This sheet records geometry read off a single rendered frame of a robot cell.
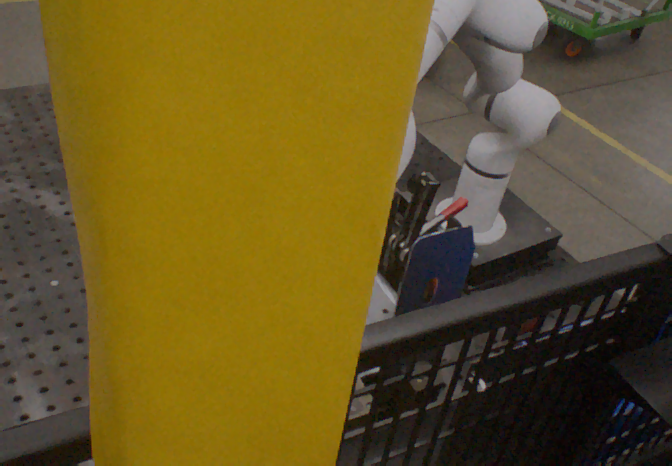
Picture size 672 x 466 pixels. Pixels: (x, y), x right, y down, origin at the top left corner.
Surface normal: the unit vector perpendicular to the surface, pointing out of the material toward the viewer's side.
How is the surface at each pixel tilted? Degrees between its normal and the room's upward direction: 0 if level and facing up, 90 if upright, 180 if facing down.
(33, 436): 0
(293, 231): 90
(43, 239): 0
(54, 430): 0
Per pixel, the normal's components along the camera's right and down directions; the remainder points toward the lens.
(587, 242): 0.13, -0.80
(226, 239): 0.46, 0.58
